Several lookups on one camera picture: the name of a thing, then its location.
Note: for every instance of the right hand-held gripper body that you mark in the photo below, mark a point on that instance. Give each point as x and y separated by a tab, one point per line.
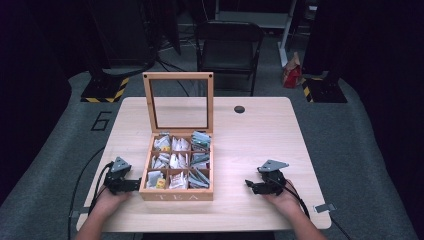
274	178

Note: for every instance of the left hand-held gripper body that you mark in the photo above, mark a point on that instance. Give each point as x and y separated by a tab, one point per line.
119	173

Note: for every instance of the wooden tea box with lid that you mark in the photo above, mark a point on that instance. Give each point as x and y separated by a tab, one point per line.
178	150

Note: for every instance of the person's right hand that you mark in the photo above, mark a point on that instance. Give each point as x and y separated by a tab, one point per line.
283	200

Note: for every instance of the person's left hand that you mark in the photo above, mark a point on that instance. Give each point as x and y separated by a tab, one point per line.
110	200

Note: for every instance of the white yellow label tea bags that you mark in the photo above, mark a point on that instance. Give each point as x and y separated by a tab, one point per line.
159	160

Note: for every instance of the plain white tea bags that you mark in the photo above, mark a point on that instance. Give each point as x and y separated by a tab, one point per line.
178	161

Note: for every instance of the grey metal table clamp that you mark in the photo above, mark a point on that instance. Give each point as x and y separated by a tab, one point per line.
78	213
325	208

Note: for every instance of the grey green tea bags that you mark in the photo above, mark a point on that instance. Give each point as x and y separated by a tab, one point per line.
200	158

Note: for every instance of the dark round table grommet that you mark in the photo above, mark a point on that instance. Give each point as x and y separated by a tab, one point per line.
239	109

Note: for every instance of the black yellow striped stand base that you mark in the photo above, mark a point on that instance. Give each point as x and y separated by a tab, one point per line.
321	90
106	90

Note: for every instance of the red paper bag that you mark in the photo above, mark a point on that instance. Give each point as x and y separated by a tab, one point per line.
292	73

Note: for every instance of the black folding chair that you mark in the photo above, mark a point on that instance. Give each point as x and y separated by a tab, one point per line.
228	50

